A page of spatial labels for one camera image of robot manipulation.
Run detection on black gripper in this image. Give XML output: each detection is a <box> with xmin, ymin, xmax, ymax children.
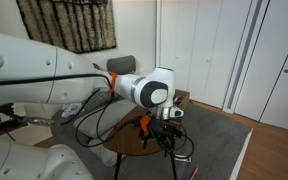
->
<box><xmin>139</xmin><ymin>115</ymin><xmax>182</xmax><ymax>149</ymax></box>

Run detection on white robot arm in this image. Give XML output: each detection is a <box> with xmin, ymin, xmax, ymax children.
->
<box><xmin>0</xmin><ymin>34</ymin><xmax>183</xmax><ymax>180</ymax></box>

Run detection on brown cardboard box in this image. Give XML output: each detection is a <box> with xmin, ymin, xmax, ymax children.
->
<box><xmin>173</xmin><ymin>89</ymin><xmax>190</xmax><ymax>110</ymax></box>

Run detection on round wooden side table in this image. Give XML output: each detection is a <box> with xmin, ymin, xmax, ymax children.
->
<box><xmin>104</xmin><ymin>106</ymin><xmax>175</xmax><ymax>180</ymax></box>

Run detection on white remote on floor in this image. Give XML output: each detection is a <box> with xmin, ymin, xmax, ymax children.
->
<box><xmin>175</xmin><ymin>157</ymin><xmax>192</xmax><ymax>163</ymax></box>

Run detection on grey floor rug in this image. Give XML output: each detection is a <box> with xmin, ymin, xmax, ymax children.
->
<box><xmin>51</xmin><ymin>104</ymin><xmax>252</xmax><ymax>180</ymax></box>

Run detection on light grey lower cushion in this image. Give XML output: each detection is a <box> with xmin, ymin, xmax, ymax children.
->
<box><xmin>88</xmin><ymin>139</ymin><xmax>117</xmax><ymax>167</ymax></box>

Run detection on grey flat cushion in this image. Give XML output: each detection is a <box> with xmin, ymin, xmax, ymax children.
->
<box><xmin>73</xmin><ymin>100</ymin><xmax>136</xmax><ymax>138</ymax></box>

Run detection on grey chair backrest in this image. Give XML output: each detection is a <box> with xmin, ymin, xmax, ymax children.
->
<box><xmin>106</xmin><ymin>55</ymin><xmax>136</xmax><ymax>75</ymax></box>

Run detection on crumpled white cloth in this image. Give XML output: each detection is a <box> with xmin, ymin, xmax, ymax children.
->
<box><xmin>61</xmin><ymin>103</ymin><xmax>82</xmax><ymax>118</ymax></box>

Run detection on white closet doors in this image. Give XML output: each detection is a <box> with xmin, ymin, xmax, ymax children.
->
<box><xmin>157</xmin><ymin>0</ymin><xmax>288</xmax><ymax>129</ymax></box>

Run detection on orange handled screwdriver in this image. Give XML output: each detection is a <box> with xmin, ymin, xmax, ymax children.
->
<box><xmin>189</xmin><ymin>167</ymin><xmax>199</xmax><ymax>180</ymax></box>

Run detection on shaggy woven wall hanging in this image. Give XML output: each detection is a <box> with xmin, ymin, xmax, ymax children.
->
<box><xmin>16</xmin><ymin>0</ymin><xmax>117</xmax><ymax>54</ymax></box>

